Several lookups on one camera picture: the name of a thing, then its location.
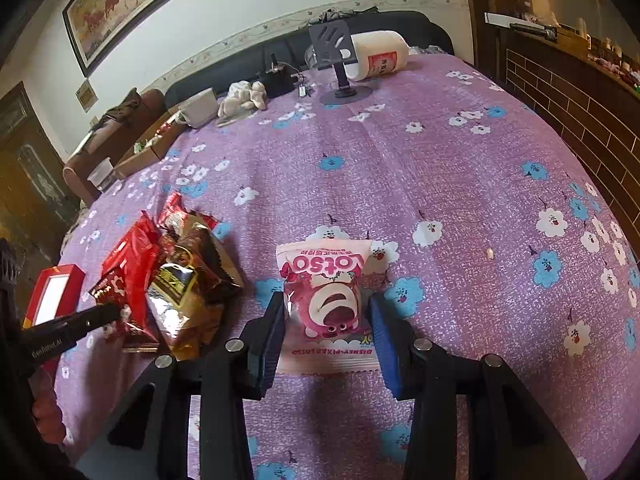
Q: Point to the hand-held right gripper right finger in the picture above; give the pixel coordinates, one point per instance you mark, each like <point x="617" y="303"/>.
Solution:
<point x="387" y="355"/>

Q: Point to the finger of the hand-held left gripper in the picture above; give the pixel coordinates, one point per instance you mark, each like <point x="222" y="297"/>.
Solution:
<point x="95" y="317"/>

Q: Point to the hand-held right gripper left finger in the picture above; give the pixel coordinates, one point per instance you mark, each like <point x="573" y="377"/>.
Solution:
<point x="267" y="355"/>

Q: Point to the dark red snack packet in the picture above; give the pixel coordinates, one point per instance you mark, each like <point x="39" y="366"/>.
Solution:
<point x="112" y="290"/>

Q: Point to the red shallow box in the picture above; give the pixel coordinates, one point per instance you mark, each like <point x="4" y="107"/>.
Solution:
<point x="52" y="292"/>

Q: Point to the large red snack packet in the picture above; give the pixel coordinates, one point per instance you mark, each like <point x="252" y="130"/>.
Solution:
<point x="132" y="265"/>

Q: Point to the pink bear snack packet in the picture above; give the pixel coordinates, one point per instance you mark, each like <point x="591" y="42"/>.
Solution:
<point x="325" y="305"/>

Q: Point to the gold foil snack packet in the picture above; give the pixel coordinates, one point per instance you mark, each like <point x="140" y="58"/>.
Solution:
<point x="180" y="310"/>

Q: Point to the brown snack packet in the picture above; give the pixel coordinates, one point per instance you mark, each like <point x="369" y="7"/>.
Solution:
<point x="210" y="255"/>

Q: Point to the red patterned snack packet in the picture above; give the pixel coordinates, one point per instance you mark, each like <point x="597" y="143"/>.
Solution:
<point x="172" y="210"/>

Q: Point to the cardboard box of snacks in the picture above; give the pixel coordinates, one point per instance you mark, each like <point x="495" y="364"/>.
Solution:
<point x="140" y="160"/>

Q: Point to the person's left hand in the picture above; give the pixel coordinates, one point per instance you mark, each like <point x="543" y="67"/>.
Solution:
<point x="47" y="410"/>

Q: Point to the clear plastic cup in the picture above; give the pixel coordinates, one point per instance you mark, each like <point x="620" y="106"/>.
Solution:
<point x="102" y="175"/>

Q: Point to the brown armchair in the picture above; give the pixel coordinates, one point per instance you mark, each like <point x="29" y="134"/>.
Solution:
<point x="85" y="160"/>

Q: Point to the wooden wardrobe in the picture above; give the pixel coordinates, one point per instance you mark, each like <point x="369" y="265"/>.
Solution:
<point x="30" y="170"/>

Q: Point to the dark green garment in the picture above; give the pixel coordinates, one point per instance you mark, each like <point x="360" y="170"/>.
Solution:
<point x="122" y="105"/>

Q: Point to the white mug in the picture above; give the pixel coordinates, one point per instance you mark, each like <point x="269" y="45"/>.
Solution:
<point x="200" y="107"/>

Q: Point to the beige crumpled cloth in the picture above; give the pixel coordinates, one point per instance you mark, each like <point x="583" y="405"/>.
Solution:
<point x="245" y="97"/>

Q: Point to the small white tag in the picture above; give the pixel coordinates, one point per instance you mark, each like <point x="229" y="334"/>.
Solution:
<point x="304" y="91"/>

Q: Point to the black leather sofa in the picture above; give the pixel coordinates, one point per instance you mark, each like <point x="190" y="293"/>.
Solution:
<point x="240" y="60"/>

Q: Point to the white plastic jar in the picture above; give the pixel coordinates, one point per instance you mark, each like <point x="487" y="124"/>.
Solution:
<point x="380" y="55"/>

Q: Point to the brick pattern counter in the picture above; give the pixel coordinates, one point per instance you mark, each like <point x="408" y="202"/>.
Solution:
<point x="575" y="110"/>

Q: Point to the grey phone stand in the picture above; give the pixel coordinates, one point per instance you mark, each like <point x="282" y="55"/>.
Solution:
<point x="330" y="37"/>

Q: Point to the small wall plaque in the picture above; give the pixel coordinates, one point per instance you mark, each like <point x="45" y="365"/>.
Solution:
<point x="86" y="95"/>

